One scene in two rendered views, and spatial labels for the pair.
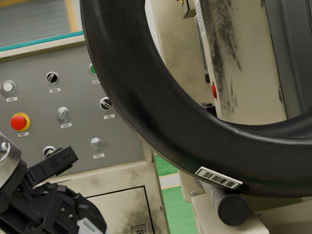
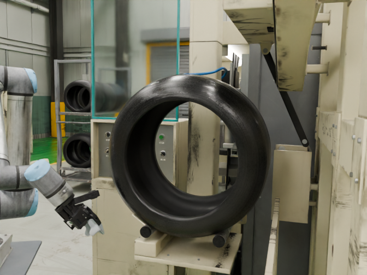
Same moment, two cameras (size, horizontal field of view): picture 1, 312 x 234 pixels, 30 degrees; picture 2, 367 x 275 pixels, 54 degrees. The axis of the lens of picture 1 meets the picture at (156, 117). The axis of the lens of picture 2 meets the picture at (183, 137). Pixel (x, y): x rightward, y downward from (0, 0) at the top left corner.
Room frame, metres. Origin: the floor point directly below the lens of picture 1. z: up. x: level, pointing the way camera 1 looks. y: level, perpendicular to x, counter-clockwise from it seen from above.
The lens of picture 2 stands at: (-0.40, -0.58, 1.40)
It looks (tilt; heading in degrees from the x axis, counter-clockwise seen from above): 6 degrees down; 16
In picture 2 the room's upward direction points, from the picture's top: 1 degrees clockwise
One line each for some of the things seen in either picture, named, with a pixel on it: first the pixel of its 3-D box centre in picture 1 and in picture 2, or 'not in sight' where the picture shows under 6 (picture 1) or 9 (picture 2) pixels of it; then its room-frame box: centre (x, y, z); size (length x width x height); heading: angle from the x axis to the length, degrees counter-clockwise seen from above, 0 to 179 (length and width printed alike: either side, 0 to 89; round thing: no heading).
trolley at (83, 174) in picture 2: not in sight; (96, 124); (4.68, 2.34, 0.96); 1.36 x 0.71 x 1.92; 177
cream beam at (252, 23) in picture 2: not in sight; (274, 7); (0.87, -0.52, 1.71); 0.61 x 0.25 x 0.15; 0
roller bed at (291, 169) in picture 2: not in sight; (290, 181); (1.22, -0.60, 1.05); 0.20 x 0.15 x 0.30; 0
